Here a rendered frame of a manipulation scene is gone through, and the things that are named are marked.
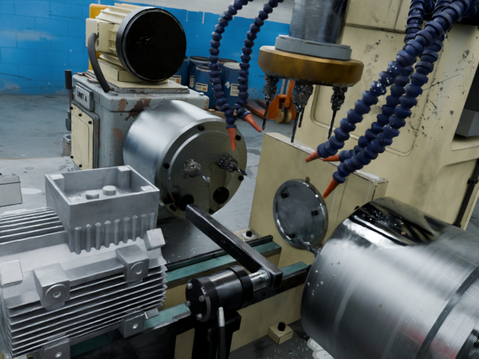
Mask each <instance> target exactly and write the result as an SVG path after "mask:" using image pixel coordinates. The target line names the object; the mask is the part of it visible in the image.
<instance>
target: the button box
mask: <svg viewBox="0 0 479 359"><path fill-rule="evenodd" d="M17 204H23V199H22V193H21V184H20V179H19V176H18V175H0V207H7V206H12V205H17Z"/></svg>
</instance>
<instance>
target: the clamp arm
mask: <svg viewBox="0 0 479 359"><path fill-rule="evenodd" d="M185 218H186V219H187V220H188V221H189V222H191V223H192V224H193V225H195V226H196V227H197V228H198V229H199V230H200V231H201V232H202V233H204V234H205V235H206V236H208V237H209V238H210V239H211V240H213V241H214V243H216V244H217V245H218V246H219V247H220V248H222V249H223V250H224V251H226V252H227V253H228V254H229V255H230V256H231V257H232V258H233V259H235V260H236V261H237V262H238V263H240V264H241V265H242V266H243V267H245V268H246V270H248V271H249V272H250V273H251V274H253V273H255V272H258V271H261V272H262V273H263V274H264V275H265V274H267V275H268V276H265V277H264V280H265V281H268V282H265V283H263V285H265V286H267V287H268V288H269V289H271V290H274V289H276V288H279V287H280V286H281V282H282V277H283V271H282V270H281V269H279V268H278V267H277V266H275V265H274V264H273V263H272V262H271V261H269V260H268V259H266V258H265V257H263V255H261V254H260V253H259V252H257V250H256V249H254V248H253V247H251V246H250V245H248V244H247V243H245V242H244V241H243V240H241V239H240V238H239V237H238V236H236V235H235V234H234V233H232V232H231V231H230V230H229V229H227V228H226V227H225V226H223V225H222V224H221V223H219V222H218V221H217V220H216V219H214V218H213V217H211V216H210V215H209V214H208V213H207V212H206V211H205V210H204V209H201V208H200V207H198V206H197V205H196V204H188V205H187V207H186V215H185ZM262 270H264V271H262Z"/></svg>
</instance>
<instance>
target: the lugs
mask: <svg viewBox="0 0 479 359"><path fill-rule="evenodd" d="M143 240H144V242H145V247H146V250H147V251H152V250H154V249H159V248H161V247H162V246H164V245H165V240H164V236H163V233H162V230H161V228H157V229H151V230H148V231H146V232H145V233H144V237H143ZM23 280H24V276H23V273H22V269H21V263H20V261H19V260H18V259H17V260H14V261H8V262H4V263H1V264H0V288H8V287H10V286H15V285H19V284H21V283H22V281H23ZM159 315H160V313H159V310H158V308H156V309H154V310H151V311H148V312H146V313H145V321H146V320H148V319H150V318H154V317H156V316H159ZM4 359H12V358H11V356H10V354H9V353H6V354H5V355H4ZM16 359H28V356H27V355H24V356H21V357H20V358H16Z"/></svg>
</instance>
